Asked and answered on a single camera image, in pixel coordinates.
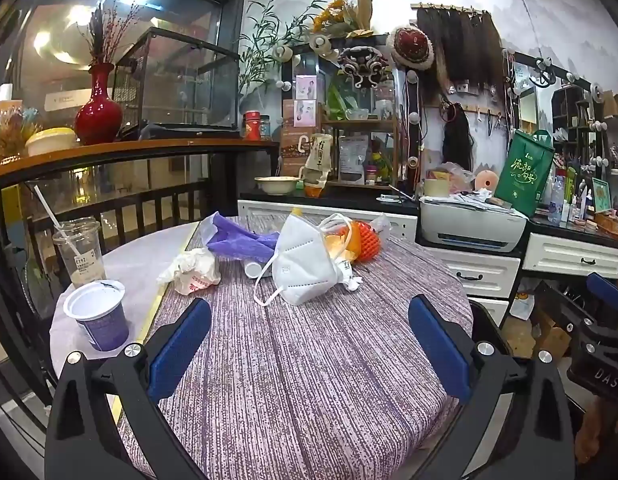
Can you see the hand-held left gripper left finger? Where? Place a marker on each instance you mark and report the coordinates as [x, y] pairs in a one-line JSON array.
[[181, 345]]

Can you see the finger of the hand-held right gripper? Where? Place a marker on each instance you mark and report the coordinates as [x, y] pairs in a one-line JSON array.
[[611, 291]]

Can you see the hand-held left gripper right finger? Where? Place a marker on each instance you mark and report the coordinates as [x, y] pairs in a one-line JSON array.
[[439, 350]]

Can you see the red-print wrapper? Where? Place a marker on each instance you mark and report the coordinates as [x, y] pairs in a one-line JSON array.
[[194, 272]]

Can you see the purple yogurt cup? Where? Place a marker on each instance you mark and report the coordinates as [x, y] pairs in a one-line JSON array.
[[101, 320]]

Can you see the small printed packet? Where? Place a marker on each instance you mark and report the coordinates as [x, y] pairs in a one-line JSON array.
[[350, 272]]

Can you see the orange foam net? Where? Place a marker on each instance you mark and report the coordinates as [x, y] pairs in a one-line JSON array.
[[371, 242]]

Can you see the pale orange peel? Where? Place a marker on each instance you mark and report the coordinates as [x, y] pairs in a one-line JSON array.
[[335, 246]]

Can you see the person's right hand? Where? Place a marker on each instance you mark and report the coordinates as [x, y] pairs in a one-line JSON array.
[[593, 430]]

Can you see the cardboard box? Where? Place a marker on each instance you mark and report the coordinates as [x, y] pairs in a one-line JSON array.
[[551, 337]]

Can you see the wicker basket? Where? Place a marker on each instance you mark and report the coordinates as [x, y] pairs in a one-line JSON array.
[[613, 224]]

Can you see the white package orange sticker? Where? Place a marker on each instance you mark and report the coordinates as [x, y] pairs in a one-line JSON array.
[[521, 306]]

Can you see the framed picture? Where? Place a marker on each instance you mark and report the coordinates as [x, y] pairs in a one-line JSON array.
[[601, 195]]

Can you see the small white bottle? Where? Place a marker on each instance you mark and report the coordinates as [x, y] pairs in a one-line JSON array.
[[252, 269]]

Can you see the clear water bottle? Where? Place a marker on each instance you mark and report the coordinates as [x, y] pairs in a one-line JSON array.
[[555, 202]]

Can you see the white printer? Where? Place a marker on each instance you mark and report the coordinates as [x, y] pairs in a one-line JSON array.
[[469, 225]]

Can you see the clear plastic cup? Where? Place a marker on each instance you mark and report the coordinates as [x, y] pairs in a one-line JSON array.
[[81, 255]]

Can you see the bright orange peel piece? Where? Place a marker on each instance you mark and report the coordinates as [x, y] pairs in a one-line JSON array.
[[353, 242]]

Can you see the clear plastic bag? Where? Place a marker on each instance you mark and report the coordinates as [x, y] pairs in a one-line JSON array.
[[376, 225]]

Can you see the green tote bag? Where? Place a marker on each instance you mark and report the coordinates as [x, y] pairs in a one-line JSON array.
[[524, 180]]

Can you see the white face mask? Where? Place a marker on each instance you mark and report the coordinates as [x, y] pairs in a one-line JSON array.
[[301, 260]]

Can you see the black railing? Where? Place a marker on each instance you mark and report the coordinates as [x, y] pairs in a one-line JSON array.
[[139, 200]]

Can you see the pink roll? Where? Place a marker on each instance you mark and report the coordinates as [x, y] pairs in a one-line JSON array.
[[486, 180]]

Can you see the white drinking straw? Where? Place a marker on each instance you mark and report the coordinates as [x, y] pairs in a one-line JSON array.
[[51, 212]]

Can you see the cream bowl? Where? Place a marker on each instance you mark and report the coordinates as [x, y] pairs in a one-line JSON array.
[[279, 186]]

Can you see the wooden ledge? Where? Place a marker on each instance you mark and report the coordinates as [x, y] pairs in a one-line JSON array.
[[139, 152]]

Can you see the black wig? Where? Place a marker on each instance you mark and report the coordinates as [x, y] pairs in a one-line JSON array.
[[456, 137]]

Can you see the brown printed carton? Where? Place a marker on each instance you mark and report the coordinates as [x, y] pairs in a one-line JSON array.
[[291, 155]]

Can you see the kraft paper bag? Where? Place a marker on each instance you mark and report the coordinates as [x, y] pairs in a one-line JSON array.
[[319, 160]]

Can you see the red canister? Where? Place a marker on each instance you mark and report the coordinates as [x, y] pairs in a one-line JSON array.
[[252, 126]]

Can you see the brown jar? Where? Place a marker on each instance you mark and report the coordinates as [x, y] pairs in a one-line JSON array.
[[265, 127]]

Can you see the wooden shelf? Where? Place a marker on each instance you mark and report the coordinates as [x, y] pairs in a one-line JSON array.
[[359, 122]]

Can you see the black framed vanity mirror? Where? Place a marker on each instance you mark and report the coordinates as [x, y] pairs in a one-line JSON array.
[[414, 110]]

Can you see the cream round tin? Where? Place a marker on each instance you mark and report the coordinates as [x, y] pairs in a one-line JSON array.
[[51, 141]]

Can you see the red vase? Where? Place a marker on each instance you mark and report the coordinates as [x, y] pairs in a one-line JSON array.
[[98, 115]]

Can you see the glass terrarium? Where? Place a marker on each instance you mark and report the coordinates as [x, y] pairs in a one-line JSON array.
[[179, 85]]

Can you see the wrapped flower bouquet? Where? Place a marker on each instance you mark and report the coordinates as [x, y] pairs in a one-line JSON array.
[[9, 132]]

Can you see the pink photo cards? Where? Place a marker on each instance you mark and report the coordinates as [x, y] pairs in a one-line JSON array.
[[305, 100]]

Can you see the hanging hair extensions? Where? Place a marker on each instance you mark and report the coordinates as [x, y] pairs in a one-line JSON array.
[[459, 50]]

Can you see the lion mask ornament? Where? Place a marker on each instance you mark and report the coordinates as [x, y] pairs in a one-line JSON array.
[[363, 67]]

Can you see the red fur-trimmed hat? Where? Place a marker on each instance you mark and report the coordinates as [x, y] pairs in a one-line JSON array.
[[411, 47]]

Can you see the green bamboo plant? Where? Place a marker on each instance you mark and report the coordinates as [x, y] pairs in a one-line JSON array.
[[269, 45]]

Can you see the dried flower stems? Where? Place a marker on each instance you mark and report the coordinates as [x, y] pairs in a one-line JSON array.
[[105, 35]]

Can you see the sunflower bouquet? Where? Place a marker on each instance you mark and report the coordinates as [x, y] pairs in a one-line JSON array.
[[339, 15]]

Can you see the wall mirror with bulbs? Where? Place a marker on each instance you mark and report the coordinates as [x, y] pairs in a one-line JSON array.
[[569, 110]]

